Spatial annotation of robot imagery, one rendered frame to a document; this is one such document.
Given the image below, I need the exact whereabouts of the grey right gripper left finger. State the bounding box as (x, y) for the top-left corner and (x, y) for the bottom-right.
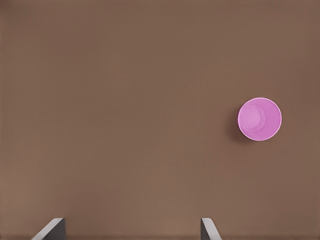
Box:
(31, 217), (66, 240)

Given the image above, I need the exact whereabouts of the pink bowl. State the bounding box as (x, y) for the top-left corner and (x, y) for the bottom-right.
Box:
(237, 97), (283, 141)

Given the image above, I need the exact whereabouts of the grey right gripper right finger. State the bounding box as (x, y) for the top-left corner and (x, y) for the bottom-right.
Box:
(200, 217), (222, 240)

